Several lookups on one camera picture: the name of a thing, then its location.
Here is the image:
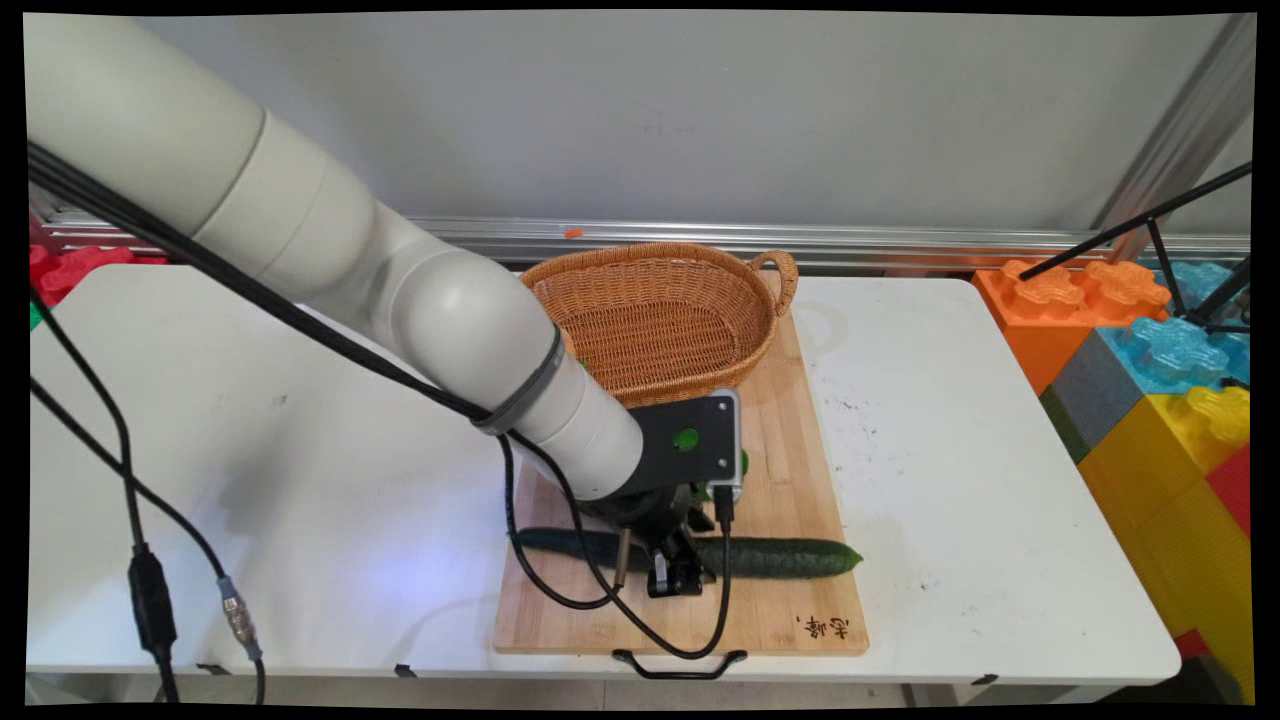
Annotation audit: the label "bamboo cutting board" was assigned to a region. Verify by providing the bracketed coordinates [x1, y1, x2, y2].
[493, 310, 870, 659]

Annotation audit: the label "woven wicker basket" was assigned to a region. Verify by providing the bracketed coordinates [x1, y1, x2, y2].
[519, 241, 800, 410]

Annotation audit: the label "black cable with metal connector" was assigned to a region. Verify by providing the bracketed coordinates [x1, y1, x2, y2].
[28, 378, 267, 703]

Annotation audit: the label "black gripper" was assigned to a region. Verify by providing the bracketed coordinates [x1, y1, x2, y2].
[585, 482, 718, 600]

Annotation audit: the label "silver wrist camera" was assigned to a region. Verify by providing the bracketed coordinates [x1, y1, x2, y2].
[710, 387, 744, 504]

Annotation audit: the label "black cutting board handle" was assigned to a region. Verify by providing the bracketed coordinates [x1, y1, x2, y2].
[611, 648, 750, 682]

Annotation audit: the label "black cable with metal plug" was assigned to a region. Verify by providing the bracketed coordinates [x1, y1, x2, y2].
[500, 435, 633, 612]

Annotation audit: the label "black tripod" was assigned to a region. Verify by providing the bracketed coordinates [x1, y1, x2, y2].
[1017, 161, 1254, 337]

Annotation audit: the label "black cable with inline box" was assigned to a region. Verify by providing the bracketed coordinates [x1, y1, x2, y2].
[28, 288, 181, 703]

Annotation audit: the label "aluminium wall rail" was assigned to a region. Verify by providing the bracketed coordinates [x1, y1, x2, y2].
[38, 207, 1252, 270]

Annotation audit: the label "blue foam block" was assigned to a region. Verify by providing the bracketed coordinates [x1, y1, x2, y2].
[1097, 261, 1253, 397]

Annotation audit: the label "grey arm strap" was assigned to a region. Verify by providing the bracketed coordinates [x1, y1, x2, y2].
[471, 324, 567, 437]

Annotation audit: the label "red foam block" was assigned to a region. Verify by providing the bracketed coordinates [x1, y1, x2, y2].
[1204, 444, 1254, 542]

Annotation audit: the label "red foam puzzle pieces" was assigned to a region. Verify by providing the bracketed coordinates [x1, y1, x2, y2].
[29, 242, 170, 307]

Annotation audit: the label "black cable bundle along arm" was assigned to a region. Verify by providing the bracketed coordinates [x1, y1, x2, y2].
[25, 143, 493, 424]

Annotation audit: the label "orange foam block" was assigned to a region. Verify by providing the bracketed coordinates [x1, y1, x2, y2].
[971, 258, 1174, 397]

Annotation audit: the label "black camera usb cable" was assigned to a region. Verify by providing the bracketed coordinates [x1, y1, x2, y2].
[500, 432, 738, 662]

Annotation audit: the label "colourful giant toy blocks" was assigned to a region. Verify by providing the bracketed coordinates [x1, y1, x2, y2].
[1077, 384, 1255, 703]

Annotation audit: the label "green bell pepper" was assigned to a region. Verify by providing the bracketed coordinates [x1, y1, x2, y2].
[675, 428, 751, 504]

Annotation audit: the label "aluminium frame post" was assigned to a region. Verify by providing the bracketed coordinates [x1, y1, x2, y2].
[1089, 14, 1257, 264]

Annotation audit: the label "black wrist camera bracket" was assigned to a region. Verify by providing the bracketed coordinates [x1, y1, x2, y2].
[627, 392, 736, 501]

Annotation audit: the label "dark green cucumber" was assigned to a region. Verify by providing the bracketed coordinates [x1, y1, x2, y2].
[511, 526, 865, 582]

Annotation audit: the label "grey foam block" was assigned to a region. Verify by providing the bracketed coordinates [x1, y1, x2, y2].
[1039, 329, 1147, 464]

